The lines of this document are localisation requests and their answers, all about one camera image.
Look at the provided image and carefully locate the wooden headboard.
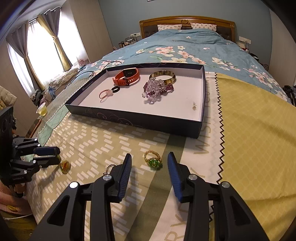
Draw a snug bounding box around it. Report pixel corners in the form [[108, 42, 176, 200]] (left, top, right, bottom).
[[139, 16, 236, 43]]

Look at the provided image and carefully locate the pile of dark clothes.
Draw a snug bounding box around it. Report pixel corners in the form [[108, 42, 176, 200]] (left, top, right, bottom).
[[282, 85, 296, 105]]

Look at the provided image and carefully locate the right floral pillow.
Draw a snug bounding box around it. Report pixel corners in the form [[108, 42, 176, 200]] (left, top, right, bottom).
[[191, 23, 217, 32]]

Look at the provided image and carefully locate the white wall socket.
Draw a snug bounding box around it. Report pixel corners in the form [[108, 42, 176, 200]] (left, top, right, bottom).
[[239, 36, 251, 44]]

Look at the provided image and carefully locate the black charging cable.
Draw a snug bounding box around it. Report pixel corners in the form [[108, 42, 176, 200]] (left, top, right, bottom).
[[67, 60, 125, 90]]

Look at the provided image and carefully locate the clear crystal bead bracelet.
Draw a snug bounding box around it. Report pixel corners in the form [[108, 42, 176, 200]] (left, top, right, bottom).
[[141, 78, 167, 105]]

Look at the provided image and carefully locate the green gem gold ring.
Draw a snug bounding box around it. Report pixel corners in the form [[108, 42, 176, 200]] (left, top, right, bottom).
[[143, 150, 163, 171]]

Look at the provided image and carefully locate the navy shallow box tray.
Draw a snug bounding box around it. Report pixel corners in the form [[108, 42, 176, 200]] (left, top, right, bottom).
[[65, 63, 206, 138]]

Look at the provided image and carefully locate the orange smart watch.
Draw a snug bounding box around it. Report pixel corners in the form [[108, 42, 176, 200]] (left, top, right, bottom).
[[112, 67, 140, 86]]

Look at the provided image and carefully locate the blue floral duvet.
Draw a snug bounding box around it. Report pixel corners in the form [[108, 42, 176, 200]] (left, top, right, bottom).
[[84, 29, 290, 102]]

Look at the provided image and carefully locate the tortoiseshell bangle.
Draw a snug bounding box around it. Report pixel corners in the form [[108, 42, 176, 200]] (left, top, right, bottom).
[[149, 70, 177, 85]]

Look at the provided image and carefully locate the yellow liquid cup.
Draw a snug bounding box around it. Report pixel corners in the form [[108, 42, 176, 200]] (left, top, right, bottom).
[[36, 102, 48, 116]]

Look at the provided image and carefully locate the pink sleeve forearm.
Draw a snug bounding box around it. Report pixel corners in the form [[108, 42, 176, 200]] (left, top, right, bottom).
[[1, 182, 32, 215]]

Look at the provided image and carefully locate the right grey yellow curtain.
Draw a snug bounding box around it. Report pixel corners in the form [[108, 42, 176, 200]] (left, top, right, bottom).
[[37, 6, 72, 71]]

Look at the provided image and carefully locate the left grey yellow curtain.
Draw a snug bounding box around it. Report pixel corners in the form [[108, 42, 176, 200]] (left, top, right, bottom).
[[6, 21, 45, 95]]

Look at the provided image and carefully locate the left floral pillow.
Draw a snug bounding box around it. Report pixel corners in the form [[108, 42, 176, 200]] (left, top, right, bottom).
[[157, 24, 182, 31]]

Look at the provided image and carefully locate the patterned green yellow blanket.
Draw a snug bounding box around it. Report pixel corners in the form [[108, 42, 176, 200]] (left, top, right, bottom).
[[27, 72, 295, 240]]

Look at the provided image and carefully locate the floral pillow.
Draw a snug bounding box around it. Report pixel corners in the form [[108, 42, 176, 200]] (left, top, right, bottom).
[[191, 23, 217, 32], [157, 24, 182, 31]]

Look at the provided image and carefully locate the pink flower hair tie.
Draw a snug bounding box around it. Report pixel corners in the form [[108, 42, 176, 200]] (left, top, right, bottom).
[[98, 88, 114, 103]]

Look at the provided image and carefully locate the grey yellow curtain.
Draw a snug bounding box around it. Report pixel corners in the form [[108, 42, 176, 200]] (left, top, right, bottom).
[[37, 6, 72, 71], [6, 21, 45, 95]]

